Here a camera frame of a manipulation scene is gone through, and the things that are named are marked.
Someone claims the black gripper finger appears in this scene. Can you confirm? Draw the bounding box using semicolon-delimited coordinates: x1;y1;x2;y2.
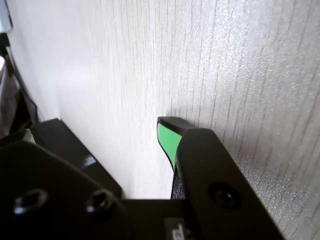
175;128;286;240

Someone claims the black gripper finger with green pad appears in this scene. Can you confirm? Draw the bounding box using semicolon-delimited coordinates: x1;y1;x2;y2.
156;115;195;201

